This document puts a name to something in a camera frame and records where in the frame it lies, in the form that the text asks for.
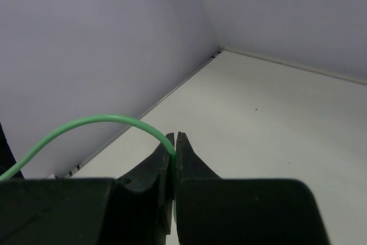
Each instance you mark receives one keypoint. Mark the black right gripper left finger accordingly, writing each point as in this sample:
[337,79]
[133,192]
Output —
[135,208]

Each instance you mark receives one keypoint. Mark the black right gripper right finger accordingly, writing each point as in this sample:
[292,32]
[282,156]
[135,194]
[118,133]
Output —
[213,210]

